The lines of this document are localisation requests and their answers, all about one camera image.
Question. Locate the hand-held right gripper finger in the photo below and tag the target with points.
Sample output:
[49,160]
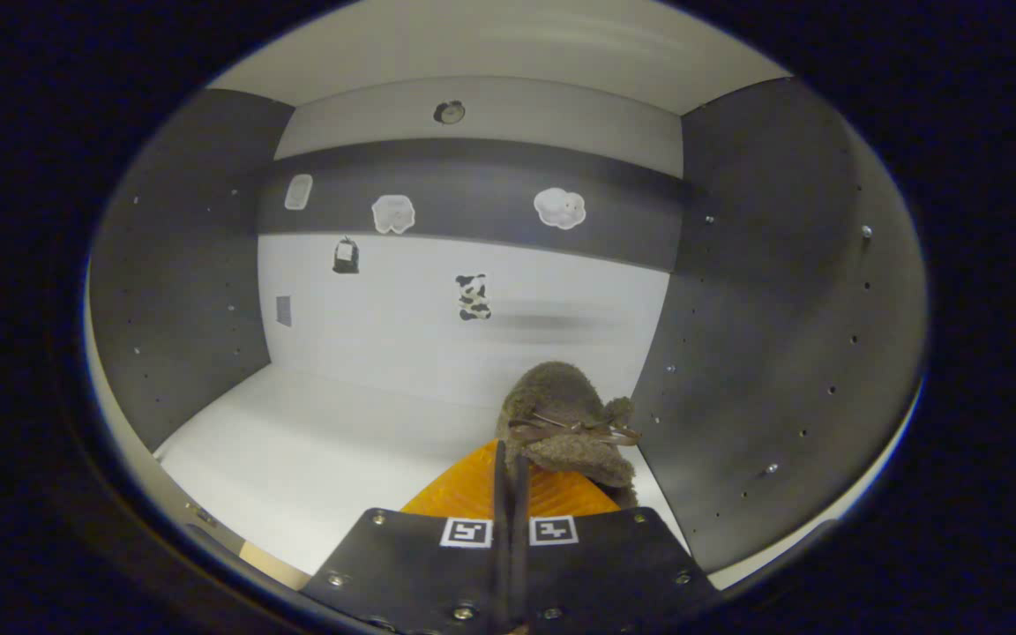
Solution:
[521,564]
[501,564]

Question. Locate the white shoe cabinet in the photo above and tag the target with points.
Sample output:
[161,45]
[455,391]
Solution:
[384,309]

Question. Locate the brown fuzzy shoe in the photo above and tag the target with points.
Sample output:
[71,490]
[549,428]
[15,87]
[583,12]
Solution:
[561,397]

